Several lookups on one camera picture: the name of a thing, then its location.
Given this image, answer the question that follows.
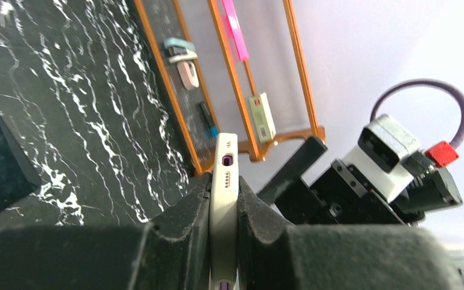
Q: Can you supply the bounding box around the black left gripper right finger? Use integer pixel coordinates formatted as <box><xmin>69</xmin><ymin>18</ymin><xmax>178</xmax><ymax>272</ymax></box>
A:
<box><xmin>237</xmin><ymin>178</ymin><xmax>464</xmax><ymax>289</ymax></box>

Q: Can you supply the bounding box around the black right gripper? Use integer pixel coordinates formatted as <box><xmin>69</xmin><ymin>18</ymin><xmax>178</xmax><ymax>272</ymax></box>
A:
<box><xmin>257</xmin><ymin>136</ymin><xmax>424</xmax><ymax>225</ymax></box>

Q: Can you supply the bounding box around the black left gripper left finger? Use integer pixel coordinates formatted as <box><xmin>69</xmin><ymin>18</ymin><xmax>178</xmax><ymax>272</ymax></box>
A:
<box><xmin>0</xmin><ymin>173</ymin><xmax>212</xmax><ymax>289</ymax></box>

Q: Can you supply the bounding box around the beige cased smartphone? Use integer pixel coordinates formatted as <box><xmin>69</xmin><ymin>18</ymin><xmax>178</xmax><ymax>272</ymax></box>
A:
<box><xmin>208</xmin><ymin>133</ymin><xmax>239</xmax><ymax>289</ymax></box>

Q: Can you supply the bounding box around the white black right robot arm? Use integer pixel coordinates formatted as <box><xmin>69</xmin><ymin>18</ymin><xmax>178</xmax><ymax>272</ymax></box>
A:
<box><xmin>258</xmin><ymin>137</ymin><xmax>463</xmax><ymax>225</ymax></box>

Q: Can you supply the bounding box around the white red small box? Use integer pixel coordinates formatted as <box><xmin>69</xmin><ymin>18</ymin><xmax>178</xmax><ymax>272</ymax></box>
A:
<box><xmin>249</xmin><ymin>92</ymin><xmax>276</xmax><ymax>143</ymax></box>

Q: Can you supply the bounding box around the black blue marker pen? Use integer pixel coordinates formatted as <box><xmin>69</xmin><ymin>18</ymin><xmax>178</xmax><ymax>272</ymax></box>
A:
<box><xmin>198</xmin><ymin>101</ymin><xmax>219</xmax><ymax>138</ymax></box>

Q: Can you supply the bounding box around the small pink eraser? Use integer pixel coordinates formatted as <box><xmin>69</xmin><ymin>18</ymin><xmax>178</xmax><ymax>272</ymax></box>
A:
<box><xmin>176</xmin><ymin>61</ymin><xmax>200</xmax><ymax>90</ymax></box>

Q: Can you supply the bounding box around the pink flat box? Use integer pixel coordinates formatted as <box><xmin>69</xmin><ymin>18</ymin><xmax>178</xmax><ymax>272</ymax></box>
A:
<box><xmin>222</xmin><ymin>0</ymin><xmax>249</xmax><ymax>62</ymax></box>

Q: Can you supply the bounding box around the blue grey small item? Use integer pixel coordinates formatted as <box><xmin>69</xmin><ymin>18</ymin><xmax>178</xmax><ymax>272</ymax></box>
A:
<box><xmin>163</xmin><ymin>37</ymin><xmax>198</xmax><ymax>63</ymax></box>

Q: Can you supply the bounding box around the orange wooden tiered shelf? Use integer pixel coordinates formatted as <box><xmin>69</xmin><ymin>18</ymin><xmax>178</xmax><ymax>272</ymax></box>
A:
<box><xmin>131</xmin><ymin>1</ymin><xmax>326</xmax><ymax>176</ymax></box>

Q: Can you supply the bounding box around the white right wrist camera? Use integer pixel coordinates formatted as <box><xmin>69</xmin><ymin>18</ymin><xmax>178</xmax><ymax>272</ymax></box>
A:
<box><xmin>341</xmin><ymin>114</ymin><xmax>421</xmax><ymax>203</ymax></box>

